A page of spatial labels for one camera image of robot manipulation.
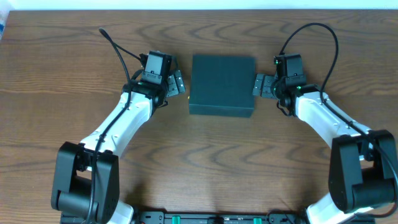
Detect dark green box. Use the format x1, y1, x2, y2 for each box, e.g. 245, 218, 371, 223
189, 54, 256, 118

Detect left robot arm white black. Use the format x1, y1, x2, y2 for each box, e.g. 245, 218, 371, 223
51, 80, 155, 223

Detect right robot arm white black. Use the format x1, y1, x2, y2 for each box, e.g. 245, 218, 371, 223
253, 74, 397, 223

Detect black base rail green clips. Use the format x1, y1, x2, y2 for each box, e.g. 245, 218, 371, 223
60, 210, 377, 224

